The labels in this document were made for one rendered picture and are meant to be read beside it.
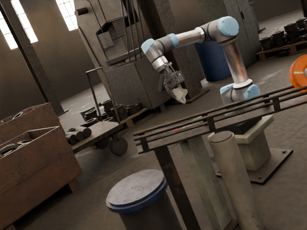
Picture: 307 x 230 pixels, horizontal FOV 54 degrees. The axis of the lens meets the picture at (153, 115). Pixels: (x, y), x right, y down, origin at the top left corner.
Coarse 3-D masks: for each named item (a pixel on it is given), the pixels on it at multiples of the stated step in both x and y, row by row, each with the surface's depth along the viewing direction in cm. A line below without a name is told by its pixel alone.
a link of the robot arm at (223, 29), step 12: (216, 24) 169; (228, 24) 165; (216, 36) 171; (228, 36) 166; (228, 48) 171; (228, 60) 175; (240, 60) 173; (240, 72) 175; (240, 84) 177; (252, 84) 177; (240, 96) 179; (252, 96) 176
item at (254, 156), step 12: (240, 144) 193; (252, 144) 191; (264, 144) 199; (252, 156) 191; (264, 156) 199; (276, 156) 201; (288, 156) 198; (252, 168) 194; (264, 168) 193; (276, 168) 189; (252, 180) 186; (264, 180) 181
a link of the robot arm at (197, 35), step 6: (198, 30) 176; (204, 30) 176; (180, 36) 170; (186, 36) 171; (192, 36) 173; (198, 36) 175; (204, 36) 176; (180, 42) 170; (186, 42) 172; (192, 42) 175; (198, 42) 181; (174, 48) 170
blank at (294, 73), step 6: (300, 60) 112; (306, 60) 112; (294, 66) 111; (300, 66) 111; (306, 66) 111; (294, 72) 111; (300, 72) 111; (294, 78) 110; (300, 78) 110; (306, 78) 110; (294, 84) 112; (300, 84) 110; (306, 84) 109; (306, 90) 109
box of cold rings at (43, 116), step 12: (36, 108) 471; (48, 108) 427; (0, 120) 459; (12, 120) 394; (24, 120) 404; (36, 120) 415; (48, 120) 426; (0, 132) 384; (12, 132) 393; (24, 132) 403; (0, 144) 383
